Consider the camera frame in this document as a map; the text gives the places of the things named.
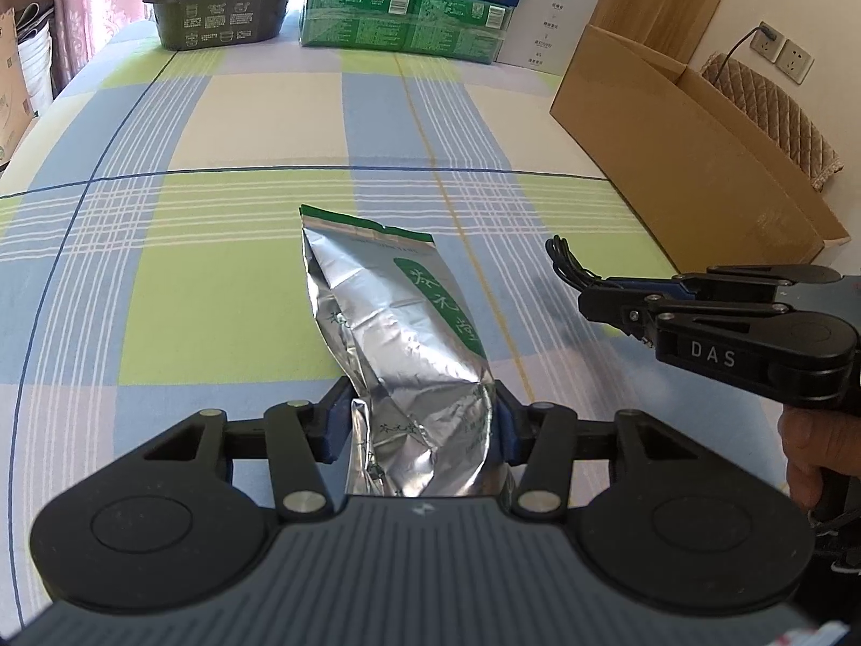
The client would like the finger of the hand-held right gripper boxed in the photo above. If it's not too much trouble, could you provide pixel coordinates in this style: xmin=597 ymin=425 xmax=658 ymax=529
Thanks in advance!
xmin=649 ymin=264 xmax=842 ymax=303
xmin=578 ymin=280 xmax=788 ymax=346

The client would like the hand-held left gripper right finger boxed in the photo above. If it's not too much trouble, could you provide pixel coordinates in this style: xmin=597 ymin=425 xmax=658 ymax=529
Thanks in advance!
xmin=491 ymin=380 xmax=694 ymax=519

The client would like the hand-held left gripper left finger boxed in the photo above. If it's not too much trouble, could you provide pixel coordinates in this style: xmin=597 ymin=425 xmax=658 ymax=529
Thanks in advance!
xmin=144 ymin=377 xmax=357 ymax=522

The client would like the black cable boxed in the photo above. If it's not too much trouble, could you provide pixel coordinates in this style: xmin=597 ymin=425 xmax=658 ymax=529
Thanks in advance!
xmin=544 ymin=235 xmax=606 ymax=290

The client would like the silver green tea bag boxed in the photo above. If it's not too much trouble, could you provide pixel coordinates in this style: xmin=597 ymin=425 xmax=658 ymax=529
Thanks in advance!
xmin=299 ymin=203 xmax=516 ymax=499

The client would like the large cardboard box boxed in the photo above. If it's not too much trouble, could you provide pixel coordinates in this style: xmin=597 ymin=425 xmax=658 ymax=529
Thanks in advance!
xmin=549 ymin=23 xmax=850 ymax=266

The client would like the checked cloth desktop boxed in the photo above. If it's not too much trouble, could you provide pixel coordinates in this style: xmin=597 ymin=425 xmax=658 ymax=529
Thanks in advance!
xmin=0 ymin=20 xmax=808 ymax=620

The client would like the person's right hand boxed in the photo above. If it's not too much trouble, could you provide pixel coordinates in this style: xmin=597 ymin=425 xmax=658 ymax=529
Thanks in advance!
xmin=779 ymin=409 xmax=861 ymax=514

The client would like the quilted brown chair back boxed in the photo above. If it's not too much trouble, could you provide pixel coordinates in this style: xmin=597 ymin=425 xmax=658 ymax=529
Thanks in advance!
xmin=700 ymin=57 xmax=845 ymax=193

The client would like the white box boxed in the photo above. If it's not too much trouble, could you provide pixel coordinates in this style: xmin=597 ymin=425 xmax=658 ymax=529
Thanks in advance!
xmin=498 ymin=0 xmax=605 ymax=75

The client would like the green wrapped box pack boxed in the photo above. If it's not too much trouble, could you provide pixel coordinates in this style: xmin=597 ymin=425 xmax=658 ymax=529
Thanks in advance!
xmin=299 ymin=0 xmax=516 ymax=63

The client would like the printed brown cardboard box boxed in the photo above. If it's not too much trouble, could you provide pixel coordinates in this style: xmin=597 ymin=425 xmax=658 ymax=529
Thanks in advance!
xmin=0 ymin=8 xmax=34 ymax=163

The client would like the grey charger cable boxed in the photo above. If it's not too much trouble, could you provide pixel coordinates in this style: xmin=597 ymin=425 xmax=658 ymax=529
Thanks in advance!
xmin=713 ymin=23 xmax=778 ymax=75

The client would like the empty wall socket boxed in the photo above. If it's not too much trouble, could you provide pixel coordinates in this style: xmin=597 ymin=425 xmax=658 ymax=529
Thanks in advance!
xmin=777 ymin=38 xmax=815 ymax=85

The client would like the wall socket with plug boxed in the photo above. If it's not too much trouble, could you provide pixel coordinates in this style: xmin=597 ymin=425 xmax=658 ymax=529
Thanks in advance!
xmin=750 ymin=20 xmax=785 ymax=61

